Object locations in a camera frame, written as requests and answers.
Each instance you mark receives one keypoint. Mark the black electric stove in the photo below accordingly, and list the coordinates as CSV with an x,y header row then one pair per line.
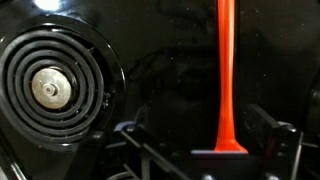
x,y
72,70

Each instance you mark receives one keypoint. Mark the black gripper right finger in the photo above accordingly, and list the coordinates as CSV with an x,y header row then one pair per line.
x,y
281,143

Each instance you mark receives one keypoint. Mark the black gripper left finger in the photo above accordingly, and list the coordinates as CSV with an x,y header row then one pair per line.
x,y
149,158

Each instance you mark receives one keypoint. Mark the red silicone spatula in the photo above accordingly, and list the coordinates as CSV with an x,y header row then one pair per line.
x,y
226,140

